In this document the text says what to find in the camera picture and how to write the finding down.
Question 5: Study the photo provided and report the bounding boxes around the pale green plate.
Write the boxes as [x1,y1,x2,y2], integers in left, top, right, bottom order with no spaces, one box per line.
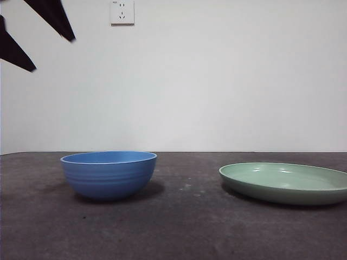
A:
[219,161,347,206]

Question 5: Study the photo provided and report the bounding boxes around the blue ribbed bowl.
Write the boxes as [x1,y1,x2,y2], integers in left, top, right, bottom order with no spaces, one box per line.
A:
[60,151,158,202]

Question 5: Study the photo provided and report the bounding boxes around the white wall socket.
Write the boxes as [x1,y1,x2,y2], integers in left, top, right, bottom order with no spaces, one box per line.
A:
[110,0,135,27]

